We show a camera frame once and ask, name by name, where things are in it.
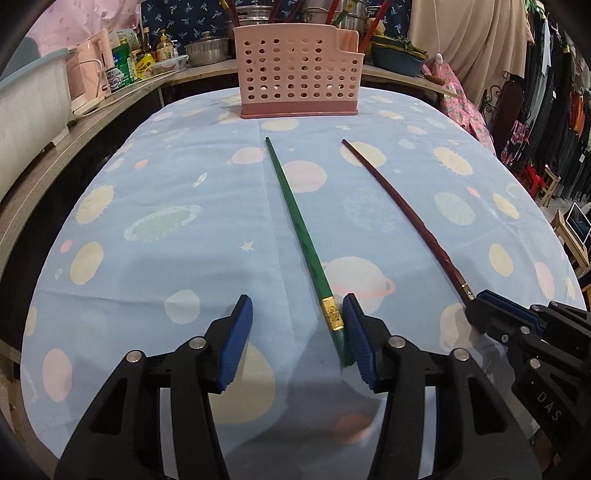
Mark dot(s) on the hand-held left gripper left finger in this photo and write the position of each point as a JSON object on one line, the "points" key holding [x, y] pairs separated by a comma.
{"points": [[235, 341]]}

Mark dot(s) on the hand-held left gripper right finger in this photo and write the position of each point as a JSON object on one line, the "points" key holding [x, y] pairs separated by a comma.
{"points": [[358, 341]]}

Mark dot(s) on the white and green carton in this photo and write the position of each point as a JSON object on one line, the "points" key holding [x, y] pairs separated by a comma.
{"points": [[124, 37]]}

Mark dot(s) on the white dish drainer tub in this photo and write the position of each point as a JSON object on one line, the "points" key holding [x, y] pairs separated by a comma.
{"points": [[32, 101]]}

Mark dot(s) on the pink dotted cloth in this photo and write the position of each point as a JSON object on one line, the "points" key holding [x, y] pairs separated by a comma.
{"points": [[69, 18]]}

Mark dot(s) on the wooden stool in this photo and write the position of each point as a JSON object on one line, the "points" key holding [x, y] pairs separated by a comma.
{"points": [[551, 184]]}

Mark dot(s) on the beige curtain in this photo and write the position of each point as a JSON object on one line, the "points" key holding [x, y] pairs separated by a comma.
{"points": [[466, 37]]}

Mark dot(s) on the blue plastic basin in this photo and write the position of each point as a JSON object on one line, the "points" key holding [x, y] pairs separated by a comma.
{"points": [[397, 62]]}

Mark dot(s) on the navy floral cloth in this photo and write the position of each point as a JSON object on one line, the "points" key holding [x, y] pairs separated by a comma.
{"points": [[184, 14]]}

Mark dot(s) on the amber bottle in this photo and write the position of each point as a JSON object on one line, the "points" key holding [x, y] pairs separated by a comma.
{"points": [[162, 46]]}

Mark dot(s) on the pink kitchen appliance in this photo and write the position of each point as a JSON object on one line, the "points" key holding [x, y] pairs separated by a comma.
{"points": [[87, 64]]}

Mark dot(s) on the small steel pot with lid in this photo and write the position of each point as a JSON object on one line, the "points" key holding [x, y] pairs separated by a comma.
{"points": [[207, 48]]}

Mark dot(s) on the red chopstick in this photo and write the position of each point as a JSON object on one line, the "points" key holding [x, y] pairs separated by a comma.
{"points": [[333, 11], [376, 23]]}

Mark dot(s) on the hanging clothes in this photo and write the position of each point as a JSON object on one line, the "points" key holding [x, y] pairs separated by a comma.
{"points": [[563, 92]]}

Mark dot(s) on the steel rice cooker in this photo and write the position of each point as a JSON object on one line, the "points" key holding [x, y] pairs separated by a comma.
{"points": [[251, 14]]}

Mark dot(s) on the maroon chopstick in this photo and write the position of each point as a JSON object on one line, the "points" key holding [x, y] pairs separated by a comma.
{"points": [[299, 7], [276, 9], [454, 272], [229, 11]]}

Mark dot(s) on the blue planet-print tablecloth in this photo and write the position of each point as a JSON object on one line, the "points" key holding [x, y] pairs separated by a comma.
{"points": [[184, 184]]}

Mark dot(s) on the pink floral garment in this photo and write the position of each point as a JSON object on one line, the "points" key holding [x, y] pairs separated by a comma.
{"points": [[457, 101]]}

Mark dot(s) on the laptop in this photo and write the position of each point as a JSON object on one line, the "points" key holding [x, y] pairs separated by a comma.
{"points": [[579, 221]]}

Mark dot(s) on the green vegetables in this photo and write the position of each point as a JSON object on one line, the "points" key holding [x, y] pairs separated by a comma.
{"points": [[399, 44]]}

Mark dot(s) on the dark sauce bottle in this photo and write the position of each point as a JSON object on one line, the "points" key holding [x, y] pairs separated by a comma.
{"points": [[147, 41]]}

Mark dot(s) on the dark ornate chair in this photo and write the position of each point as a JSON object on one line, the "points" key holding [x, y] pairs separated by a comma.
{"points": [[508, 115]]}

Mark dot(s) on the green chopstick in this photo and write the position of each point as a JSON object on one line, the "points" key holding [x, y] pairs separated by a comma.
{"points": [[346, 14], [299, 226]]}

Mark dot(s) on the yellow packet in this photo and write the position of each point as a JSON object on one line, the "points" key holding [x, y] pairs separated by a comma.
{"points": [[145, 67]]}

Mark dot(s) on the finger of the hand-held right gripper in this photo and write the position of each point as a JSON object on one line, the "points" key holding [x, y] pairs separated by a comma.
{"points": [[489, 318], [508, 302]]}

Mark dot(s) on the clear food container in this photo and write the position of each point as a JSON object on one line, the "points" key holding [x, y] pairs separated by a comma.
{"points": [[168, 64]]}

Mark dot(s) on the pink perforated utensil basket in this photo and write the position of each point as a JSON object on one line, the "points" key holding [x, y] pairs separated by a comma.
{"points": [[286, 69]]}

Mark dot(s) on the large steel steamer pot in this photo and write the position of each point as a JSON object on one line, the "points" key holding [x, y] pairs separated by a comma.
{"points": [[361, 11]]}

